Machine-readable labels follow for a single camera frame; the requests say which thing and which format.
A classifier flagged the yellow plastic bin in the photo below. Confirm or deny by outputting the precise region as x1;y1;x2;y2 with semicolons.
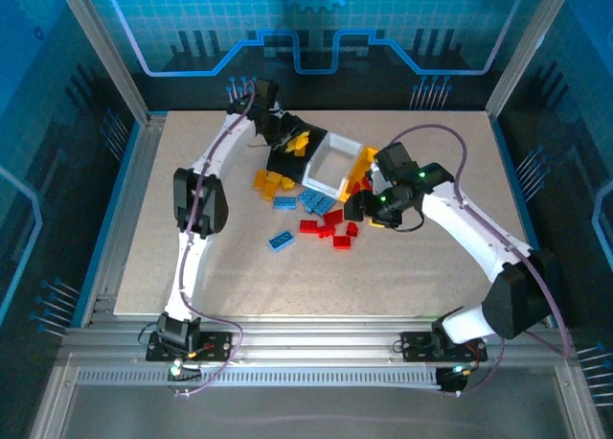
337;145;384;205

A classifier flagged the aluminium side rail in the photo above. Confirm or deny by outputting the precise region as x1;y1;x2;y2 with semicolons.
79;112;168;328

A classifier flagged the left aluminium frame post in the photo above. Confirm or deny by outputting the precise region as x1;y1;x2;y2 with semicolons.
51;0;154;124

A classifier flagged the right aluminium frame post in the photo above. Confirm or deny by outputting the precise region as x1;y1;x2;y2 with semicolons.
484;0;579;119

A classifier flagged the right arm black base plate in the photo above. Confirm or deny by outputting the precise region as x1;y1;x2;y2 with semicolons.
399;330;489;363

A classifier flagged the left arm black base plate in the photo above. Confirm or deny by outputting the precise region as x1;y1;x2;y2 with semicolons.
145;330;235;363

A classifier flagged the aluminium frame post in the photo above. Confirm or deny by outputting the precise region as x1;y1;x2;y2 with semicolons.
484;0;579;119
51;0;154;124

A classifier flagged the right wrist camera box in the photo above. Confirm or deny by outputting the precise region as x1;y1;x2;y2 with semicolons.
368;164;392;194

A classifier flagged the black plastic bin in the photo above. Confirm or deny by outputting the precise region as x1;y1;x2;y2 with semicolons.
264;115;330;187

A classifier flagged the aluminium frame rail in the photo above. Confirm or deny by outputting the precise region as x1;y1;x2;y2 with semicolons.
59;312;579;363

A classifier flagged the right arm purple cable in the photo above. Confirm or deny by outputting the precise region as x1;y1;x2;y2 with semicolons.
390;124;574;397

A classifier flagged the slotted grey cable duct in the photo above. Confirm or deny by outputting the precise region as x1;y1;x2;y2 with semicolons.
74;367;444;388

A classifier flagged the white plastic bin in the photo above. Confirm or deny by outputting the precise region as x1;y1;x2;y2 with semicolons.
300;132;365;204

